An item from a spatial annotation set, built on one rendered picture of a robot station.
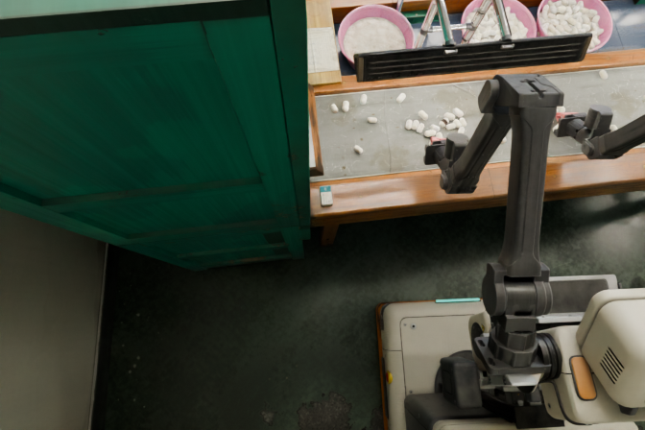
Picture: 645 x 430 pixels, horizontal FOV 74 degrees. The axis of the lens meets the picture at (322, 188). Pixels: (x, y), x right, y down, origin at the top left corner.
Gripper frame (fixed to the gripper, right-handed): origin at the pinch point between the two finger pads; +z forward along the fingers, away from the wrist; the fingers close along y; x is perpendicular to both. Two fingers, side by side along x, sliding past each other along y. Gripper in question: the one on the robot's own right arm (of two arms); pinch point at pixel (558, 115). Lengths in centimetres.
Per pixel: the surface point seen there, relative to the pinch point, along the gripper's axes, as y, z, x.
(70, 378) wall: 182, -19, 77
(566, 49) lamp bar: 14.8, -17.6, -28.2
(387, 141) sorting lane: 58, 0, 2
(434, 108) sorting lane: 40.5, 7.1, -4.1
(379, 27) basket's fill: 54, 33, -26
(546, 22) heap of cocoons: -7.4, 29.3, -22.9
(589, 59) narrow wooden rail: -16.4, 13.6, -12.9
